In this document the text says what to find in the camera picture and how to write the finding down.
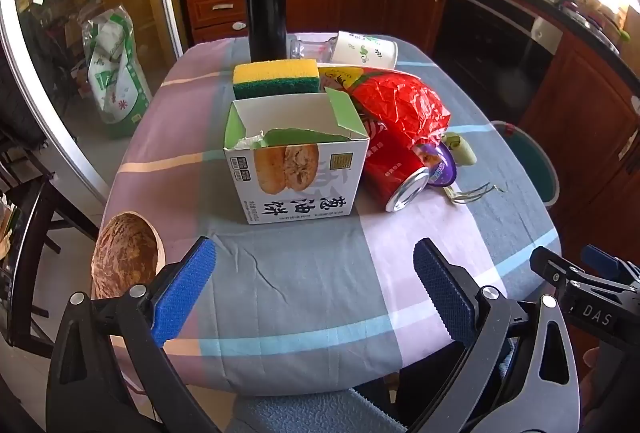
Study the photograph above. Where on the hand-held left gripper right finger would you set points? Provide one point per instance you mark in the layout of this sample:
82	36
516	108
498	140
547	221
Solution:
445	293

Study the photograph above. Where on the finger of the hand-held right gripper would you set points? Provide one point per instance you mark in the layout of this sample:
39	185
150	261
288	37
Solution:
602	258
549	263

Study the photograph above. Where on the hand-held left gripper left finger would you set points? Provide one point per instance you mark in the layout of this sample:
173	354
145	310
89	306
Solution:
185	293

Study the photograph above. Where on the teal trash bin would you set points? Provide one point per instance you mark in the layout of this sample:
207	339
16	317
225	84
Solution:
530	158

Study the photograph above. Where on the red metal can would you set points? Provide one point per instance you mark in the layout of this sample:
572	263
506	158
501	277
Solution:
395	173

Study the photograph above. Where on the purple lidded cup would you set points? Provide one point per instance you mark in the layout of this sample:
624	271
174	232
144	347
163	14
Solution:
440	163

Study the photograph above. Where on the white cardboard food box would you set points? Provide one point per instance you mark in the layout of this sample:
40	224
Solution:
295	173

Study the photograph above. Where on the red crinkled plastic bag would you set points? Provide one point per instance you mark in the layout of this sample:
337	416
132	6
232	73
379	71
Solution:
400	103

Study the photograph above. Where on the yellow green sponge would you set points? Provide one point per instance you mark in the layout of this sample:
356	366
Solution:
275	75

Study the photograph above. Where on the white paper cup green print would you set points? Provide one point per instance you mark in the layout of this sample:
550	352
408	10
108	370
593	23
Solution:
365	49

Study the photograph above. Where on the clear plastic bottle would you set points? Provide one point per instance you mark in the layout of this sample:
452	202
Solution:
310	48

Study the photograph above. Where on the wooden bowl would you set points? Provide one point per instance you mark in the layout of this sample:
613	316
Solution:
125	253

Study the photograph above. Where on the checked tablecloth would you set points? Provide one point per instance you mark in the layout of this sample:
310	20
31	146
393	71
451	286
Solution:
310	293

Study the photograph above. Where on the brown wooden door cabinet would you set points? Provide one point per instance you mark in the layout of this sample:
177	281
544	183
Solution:
590	113

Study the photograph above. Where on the dark wooden chair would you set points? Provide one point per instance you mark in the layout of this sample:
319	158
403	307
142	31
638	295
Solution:
30	233

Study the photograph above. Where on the light blue cloth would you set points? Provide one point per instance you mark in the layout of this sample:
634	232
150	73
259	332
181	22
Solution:
310	413

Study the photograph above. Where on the black built-in oven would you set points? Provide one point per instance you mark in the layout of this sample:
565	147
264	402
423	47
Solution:
490	48

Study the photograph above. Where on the green white rice bag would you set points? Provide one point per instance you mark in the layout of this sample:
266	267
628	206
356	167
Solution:
117	73

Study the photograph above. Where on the black thermos bottle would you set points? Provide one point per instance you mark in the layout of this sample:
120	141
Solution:
264	3

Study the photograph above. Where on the glass sliding door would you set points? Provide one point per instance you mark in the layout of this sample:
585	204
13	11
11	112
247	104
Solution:
60	13

